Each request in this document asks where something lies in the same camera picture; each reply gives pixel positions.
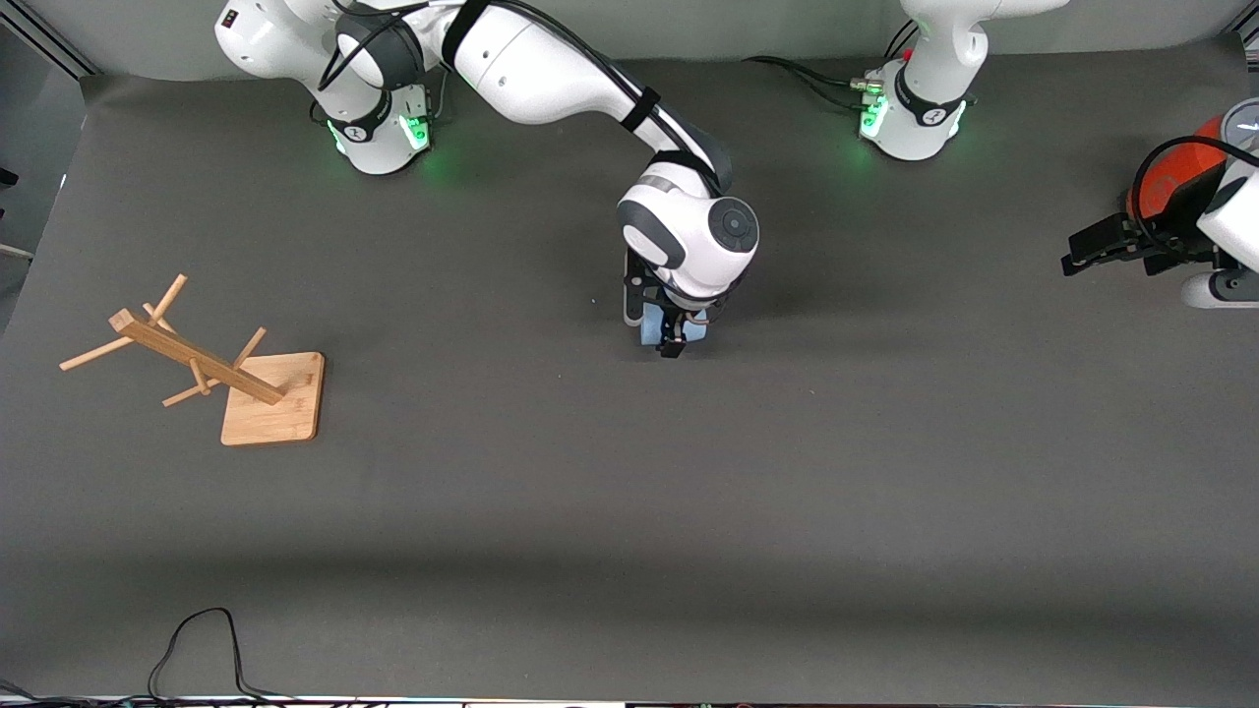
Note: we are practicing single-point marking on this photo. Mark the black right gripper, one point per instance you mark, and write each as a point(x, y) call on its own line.
point(676, 328)

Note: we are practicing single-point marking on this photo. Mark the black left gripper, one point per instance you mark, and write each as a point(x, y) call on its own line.
point(1164, 239)

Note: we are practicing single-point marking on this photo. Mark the light blue cup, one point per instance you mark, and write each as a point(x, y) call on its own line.
point(696, 332)

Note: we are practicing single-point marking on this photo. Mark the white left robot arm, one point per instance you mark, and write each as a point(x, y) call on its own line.
point(925, 98)

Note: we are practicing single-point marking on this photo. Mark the wooden cup rack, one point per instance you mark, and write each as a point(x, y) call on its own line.
point(275, 403)

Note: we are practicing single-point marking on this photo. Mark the orange cylinder can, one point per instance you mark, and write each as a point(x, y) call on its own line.
point(1170, 167)

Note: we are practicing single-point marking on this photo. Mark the dark grey table mat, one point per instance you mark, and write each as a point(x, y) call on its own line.
point(629, 492)

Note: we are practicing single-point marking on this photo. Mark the aluminium frame bar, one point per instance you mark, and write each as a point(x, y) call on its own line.
point(59, 44)

